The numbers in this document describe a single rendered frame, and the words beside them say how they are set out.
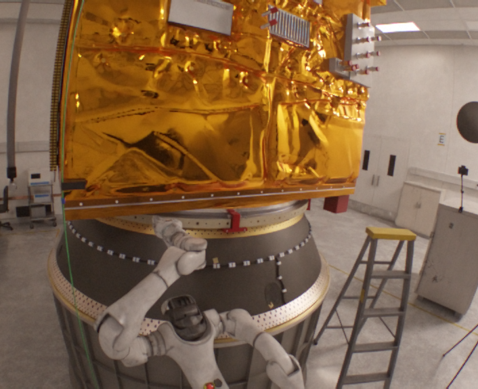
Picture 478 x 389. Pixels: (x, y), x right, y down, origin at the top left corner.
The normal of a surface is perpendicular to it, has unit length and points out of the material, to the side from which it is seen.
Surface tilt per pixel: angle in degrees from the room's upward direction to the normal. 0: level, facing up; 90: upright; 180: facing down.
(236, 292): 62
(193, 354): 76
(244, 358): 90
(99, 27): 105
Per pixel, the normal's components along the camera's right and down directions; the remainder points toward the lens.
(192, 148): 0.58, 0.21
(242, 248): 0.44, -0.24
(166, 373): 0.04, 0.23
